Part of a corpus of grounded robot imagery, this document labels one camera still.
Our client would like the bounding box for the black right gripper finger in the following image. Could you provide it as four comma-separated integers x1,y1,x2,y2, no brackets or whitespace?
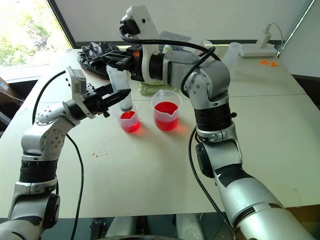
115,57,131,72
100,49,129,62

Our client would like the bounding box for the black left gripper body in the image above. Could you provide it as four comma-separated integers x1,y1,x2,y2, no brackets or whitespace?
83,85,111,119

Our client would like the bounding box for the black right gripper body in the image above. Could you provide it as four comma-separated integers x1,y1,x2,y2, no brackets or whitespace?
125,44,146,83

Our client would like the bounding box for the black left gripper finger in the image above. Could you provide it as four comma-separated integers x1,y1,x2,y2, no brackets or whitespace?
95,83,115,96
102,89,132,108

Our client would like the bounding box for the clear syringe orange tip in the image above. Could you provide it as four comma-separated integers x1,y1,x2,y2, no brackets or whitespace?
105,65,134,118

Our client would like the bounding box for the small beaker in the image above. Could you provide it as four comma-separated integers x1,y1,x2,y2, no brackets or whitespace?
119,103,142,135

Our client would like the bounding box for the large beaker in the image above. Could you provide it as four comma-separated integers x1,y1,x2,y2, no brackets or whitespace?
150,89,183,132

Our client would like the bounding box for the translucent empty plastic cup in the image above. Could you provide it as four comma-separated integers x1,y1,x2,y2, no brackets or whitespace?
222,42,242,74

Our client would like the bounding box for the black plastic bag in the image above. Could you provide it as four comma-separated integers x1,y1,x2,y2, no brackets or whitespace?
77,41,131,81

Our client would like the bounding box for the green towel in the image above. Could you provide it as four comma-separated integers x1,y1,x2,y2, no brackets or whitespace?
137,44,176,97

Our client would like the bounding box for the clear bag with dark items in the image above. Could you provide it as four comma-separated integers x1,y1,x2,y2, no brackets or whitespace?
159,30,216,55

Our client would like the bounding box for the brown cardboard box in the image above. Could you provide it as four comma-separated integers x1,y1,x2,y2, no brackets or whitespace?
0,75,26,106

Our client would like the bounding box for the white power strip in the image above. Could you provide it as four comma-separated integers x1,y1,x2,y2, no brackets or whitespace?
239,44,279,59

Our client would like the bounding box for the grey rounded shape under table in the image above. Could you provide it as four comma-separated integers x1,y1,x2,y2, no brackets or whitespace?
174,214,205,240
104,215,137,240

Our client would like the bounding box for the white plug charger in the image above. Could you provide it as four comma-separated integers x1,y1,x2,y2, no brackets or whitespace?
257,23,274,49

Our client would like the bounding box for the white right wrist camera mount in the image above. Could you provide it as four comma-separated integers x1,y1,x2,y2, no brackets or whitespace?
120,4,166,85

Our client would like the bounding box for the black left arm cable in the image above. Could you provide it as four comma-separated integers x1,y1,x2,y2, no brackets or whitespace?
31,70,85,240

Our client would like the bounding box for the black bracket under table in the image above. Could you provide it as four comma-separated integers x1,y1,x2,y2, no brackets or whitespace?
89,218,107,240

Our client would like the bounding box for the white charger cable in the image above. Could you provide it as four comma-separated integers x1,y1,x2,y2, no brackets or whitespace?
270,22,285,50

